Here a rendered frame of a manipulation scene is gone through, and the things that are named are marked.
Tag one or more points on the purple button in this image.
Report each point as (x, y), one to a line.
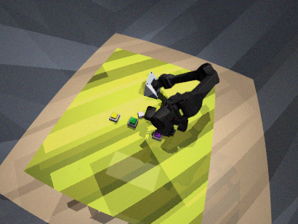
(157, 136)

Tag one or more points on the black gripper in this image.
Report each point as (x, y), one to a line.
(183, 125)

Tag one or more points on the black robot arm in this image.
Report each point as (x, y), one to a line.
(189, 102)

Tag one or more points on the green button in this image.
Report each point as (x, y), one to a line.
(132, 122)

